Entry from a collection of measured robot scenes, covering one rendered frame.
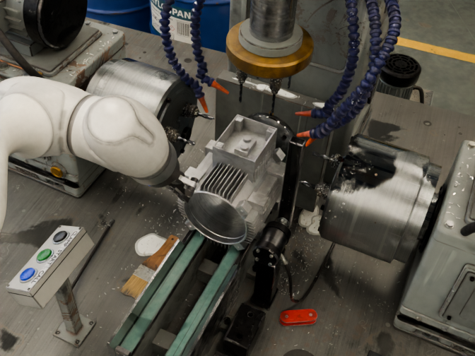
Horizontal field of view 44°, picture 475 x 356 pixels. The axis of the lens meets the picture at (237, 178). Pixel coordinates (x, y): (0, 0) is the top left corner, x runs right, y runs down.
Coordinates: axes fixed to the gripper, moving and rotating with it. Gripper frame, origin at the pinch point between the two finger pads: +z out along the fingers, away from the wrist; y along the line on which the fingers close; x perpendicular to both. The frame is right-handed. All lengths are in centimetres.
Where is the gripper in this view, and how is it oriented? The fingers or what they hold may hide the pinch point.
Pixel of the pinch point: (183, 191)
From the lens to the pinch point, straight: 123.1
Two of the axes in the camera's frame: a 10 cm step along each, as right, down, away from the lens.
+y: -9.1, -3.3, 2.6
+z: 1.7, 2.7, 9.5
